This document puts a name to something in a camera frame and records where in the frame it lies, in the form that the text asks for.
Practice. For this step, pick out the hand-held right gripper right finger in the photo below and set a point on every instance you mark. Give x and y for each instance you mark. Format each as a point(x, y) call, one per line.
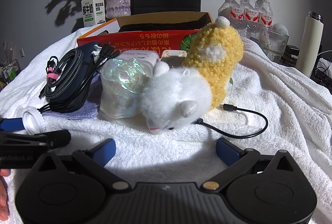
point(228, 152)

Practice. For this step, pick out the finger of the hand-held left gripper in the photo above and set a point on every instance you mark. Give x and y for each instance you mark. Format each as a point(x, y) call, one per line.
point(11, 124)
point(59, 139)

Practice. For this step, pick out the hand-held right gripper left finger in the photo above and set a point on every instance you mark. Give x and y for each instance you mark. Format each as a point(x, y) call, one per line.
point(103, 151)

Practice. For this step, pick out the navy blue pouch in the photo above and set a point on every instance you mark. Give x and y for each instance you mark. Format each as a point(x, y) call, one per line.
point(83, 84)

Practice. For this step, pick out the iridescent clear plastic packet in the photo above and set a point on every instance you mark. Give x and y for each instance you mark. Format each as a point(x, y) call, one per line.
point(122, 78)

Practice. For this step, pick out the yellow and white plush toy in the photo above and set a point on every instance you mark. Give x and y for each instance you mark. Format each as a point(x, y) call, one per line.
point(215, 63)

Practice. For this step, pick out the white wet wipes pack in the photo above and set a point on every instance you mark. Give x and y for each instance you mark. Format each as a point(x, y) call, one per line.
point(140, 54)

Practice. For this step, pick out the red cardboard box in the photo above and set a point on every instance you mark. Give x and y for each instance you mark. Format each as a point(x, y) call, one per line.
point(145, 40)

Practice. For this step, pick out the person's left hand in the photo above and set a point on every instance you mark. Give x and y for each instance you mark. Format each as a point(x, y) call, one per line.
point(3, 193)

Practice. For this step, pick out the purple cloth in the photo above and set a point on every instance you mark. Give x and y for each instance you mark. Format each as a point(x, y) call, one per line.
point(85, 113)

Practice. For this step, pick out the white towel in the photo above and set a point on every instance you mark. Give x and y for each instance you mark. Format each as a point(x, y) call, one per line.
point(168, 143)

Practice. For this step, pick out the crumpled white tissue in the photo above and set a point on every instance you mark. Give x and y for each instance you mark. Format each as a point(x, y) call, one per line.
point(96, 50)

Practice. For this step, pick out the small beige plastic box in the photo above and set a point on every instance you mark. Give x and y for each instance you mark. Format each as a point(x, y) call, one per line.
point(173, 54)

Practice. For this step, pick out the clear glass jar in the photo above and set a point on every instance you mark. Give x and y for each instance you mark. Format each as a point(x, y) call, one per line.
point(272, 45)

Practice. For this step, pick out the black power adapter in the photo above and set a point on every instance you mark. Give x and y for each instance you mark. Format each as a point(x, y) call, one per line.
point(291, 50)

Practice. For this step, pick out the white milk carton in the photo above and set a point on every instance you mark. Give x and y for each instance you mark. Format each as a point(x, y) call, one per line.
point(93, 10)

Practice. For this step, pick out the white round gadget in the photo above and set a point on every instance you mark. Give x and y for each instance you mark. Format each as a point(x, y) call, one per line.
point(281, 28)

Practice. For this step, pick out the white thermos flask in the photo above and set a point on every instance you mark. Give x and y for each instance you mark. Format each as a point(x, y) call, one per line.
point(308, 42)

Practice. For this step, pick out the shrink-wrapped water bottle pack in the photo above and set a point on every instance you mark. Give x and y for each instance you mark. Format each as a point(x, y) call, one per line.
point(241, 12)

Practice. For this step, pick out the purple glass vase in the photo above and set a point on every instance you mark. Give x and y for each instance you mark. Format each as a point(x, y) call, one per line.
point(118, 2)

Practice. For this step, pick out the white wall outlet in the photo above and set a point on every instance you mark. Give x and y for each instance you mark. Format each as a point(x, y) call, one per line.
point(22, 52)

